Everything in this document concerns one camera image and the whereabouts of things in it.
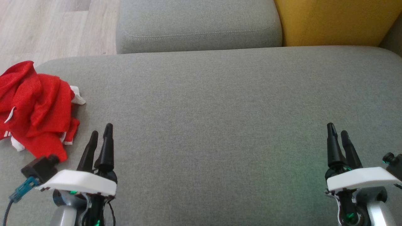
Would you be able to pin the medium grey sofa seat cushion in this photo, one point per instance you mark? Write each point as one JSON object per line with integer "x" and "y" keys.
{"x": 194, "y": 25}

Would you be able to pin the large grey sofa seat cushion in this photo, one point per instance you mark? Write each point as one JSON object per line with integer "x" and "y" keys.
{"x": 204, "y": 110}

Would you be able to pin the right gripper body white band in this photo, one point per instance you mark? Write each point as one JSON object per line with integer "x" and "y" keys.
{"x": 361, "y": 179}

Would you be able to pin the red shorts with white band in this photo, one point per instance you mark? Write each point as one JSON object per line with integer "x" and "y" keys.
{"x": 47, "y": 142}

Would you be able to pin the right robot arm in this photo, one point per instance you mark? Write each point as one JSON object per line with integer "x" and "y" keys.
{"x": 370, "y": 207}

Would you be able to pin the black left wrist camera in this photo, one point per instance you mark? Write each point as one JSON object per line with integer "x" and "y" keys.
{"x": 40, "y": 168}

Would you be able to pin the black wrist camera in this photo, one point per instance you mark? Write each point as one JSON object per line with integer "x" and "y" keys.
{"x": 394, "y": 164}
{"x": 40, "y": 168}

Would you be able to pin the red shirt with white stripes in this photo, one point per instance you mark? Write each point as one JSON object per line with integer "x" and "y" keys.
{"x": 34, "y": 91}

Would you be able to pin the big yellow sofa backrest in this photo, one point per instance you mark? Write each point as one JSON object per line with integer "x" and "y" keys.
{"x": 333, "y": 22}

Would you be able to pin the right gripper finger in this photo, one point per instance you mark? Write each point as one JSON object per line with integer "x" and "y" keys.
{"x": 333, "y": 147}
{"x": 350, "y": 150}

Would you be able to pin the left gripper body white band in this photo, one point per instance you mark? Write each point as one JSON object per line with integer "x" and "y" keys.
{"x": 78, "y": 182}

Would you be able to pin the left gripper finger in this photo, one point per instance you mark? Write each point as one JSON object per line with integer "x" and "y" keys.
{"x": 106, "y": 150}
{"x": 88, "y": 153}

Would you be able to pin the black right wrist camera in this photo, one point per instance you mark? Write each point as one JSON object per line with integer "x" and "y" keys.
{"x": 394, "y": 164}

